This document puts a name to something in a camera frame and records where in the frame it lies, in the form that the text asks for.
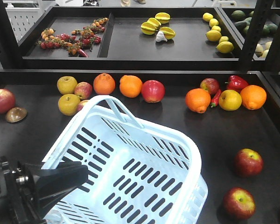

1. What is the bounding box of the orange of pepper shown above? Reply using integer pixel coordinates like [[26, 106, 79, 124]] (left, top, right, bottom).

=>
[[185, 88, 211, 113], [240, 85, 267, 110]]

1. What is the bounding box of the red apple upper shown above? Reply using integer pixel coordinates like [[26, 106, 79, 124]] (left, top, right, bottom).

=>
[[234, 148, 264, 178]]

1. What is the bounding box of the black wooden display stand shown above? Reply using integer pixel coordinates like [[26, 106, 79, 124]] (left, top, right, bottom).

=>
[[0, 0, 280, 224]]

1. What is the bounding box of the yellow round fruit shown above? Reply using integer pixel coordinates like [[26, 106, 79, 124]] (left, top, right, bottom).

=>
[[218, 90, 242, 111]]

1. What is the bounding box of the red apple far left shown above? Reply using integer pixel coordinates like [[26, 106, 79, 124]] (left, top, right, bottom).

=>
[[0, 89, 16, 114]]

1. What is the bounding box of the red yellow apple front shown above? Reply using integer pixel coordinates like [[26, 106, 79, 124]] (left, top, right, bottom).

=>
[[223, 187, 256, 220]]

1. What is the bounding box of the dark red apple rear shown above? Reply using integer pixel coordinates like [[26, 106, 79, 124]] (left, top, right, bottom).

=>
[[200, 78, 220, 95]]

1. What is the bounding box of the small pink apple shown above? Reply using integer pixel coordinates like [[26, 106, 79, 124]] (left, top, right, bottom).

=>
[[74, 82, 93, 100]]

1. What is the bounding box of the dark red apple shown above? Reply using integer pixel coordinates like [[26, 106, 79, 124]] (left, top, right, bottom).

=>
[[200, 78, 220, 95], [77, 100, 89, 112]]

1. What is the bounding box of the orange right of pepper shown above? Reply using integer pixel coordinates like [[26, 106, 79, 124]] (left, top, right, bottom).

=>
[[240, 85, 267, 110]]

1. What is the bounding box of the red chili pepper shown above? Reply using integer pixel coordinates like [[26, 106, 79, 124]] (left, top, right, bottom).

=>
[[210, 89, 222, 108]]

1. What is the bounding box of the orange leftmost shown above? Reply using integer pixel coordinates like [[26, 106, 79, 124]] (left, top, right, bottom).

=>
[[93, 73, 116, 95]]

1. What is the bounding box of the big red apple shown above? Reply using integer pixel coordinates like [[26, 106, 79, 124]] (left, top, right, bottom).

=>
[[141, 80, 165, 103]]

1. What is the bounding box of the red bell pepper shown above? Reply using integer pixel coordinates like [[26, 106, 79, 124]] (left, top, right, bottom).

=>
[[225, 75, 249, 93]]

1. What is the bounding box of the light blue plastic basket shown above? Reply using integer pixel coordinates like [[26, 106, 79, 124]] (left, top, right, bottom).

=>
[[43, 95, 208, 224]]

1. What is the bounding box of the orange left of pepper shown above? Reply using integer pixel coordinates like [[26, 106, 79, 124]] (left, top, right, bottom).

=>
[[185, 88, 211, 113]]

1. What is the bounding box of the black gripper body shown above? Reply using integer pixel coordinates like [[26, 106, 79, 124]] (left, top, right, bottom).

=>
[[0, 157, 47, 224]]

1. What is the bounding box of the white garlic bulb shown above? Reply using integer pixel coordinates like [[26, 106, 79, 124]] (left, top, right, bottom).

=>
[[155, 31, 168, 42]]

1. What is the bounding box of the dark red apple left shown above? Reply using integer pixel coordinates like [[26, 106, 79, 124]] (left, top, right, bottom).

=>
[[77, 100, 89, 112]]

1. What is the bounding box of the brown mushroom cap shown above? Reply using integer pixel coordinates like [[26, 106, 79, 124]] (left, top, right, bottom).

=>
[[5, 107, 28, 123]]

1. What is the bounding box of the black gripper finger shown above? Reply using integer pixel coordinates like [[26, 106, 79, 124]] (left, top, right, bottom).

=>
[[17, 161, 88, 214]]

